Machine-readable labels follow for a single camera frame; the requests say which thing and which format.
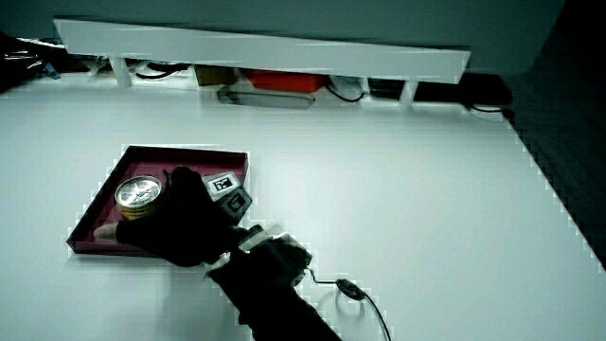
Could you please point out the person's right hand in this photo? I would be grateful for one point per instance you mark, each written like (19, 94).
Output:
(184, 227)

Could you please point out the brown box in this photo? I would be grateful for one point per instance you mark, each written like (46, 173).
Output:
(215, 76)

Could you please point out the long black device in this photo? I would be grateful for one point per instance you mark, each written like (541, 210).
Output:
(473, 90)

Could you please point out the black bag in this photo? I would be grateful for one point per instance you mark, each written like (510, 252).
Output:
(21, 59)

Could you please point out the black box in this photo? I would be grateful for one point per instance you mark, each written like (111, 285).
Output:
(386, 88)

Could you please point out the white round object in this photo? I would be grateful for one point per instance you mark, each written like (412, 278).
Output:
(345, 86)

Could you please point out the maroon square plate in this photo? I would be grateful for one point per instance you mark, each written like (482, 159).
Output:
(142, 161)

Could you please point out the gold red bull can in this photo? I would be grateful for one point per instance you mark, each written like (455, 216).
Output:
(137, 194)

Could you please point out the grey flat device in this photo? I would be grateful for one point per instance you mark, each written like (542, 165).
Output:
(265, 98)

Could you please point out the orange box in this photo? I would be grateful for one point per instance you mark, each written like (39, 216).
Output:
(284, 79)

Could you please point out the white shelf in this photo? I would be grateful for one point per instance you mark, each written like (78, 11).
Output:
(265, 52)

